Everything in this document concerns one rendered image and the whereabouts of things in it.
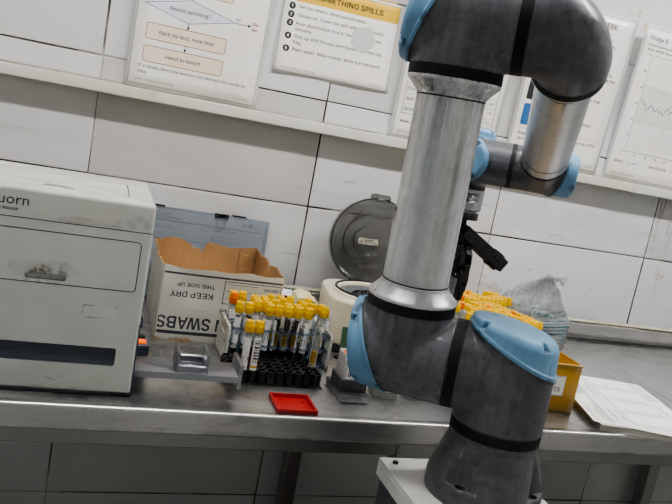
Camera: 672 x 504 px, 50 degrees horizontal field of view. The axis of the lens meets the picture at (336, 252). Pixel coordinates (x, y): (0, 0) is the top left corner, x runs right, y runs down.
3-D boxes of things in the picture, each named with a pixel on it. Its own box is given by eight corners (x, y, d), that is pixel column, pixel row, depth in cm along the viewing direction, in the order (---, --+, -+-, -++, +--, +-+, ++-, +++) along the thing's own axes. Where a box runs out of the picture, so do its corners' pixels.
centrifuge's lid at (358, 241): (339, 186, 171) (334, 187, 179) (322, 290, 172) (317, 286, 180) (426, 201, 175) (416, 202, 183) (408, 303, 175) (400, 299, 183)
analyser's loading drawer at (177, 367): (107, 380, 110) (112, 348, 109) (107, 365, 116) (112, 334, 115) (240, 389, 116) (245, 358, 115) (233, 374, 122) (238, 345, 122)
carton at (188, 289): (150, 338, 139) (162, 262, 136) (144, 298, 166) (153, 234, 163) (275, 349, 147) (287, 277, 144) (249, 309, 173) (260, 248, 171)
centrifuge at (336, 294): (326, 360, 146) (337, 302, 144) (310, 319, 174) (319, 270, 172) (439, 375, 150) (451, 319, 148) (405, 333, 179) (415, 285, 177)
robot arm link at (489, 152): (514, 141, 116) (515, 143, 126) (445, 129, 118) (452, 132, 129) (503, 189, 117) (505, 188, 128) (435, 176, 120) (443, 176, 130)
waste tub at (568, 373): (511, 409, 138) (523, 359, 136) (481, 382, 150) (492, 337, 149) (572, 414, 141) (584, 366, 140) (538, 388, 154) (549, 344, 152)
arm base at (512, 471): (557, 530, 88) (576, 454, 87) (439, 515, 86) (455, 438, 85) (515, 472, 103) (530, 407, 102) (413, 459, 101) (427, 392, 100)
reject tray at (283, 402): (277, 413, 115) (277, 408, 114) (268, 396, 121) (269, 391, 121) (317, 415, 117) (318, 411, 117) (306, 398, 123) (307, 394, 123)
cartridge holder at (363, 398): (339, 403, 124) (343, 383, 123) (324, 383, 132) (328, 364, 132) (368, 404, 126) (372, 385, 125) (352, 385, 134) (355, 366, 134)
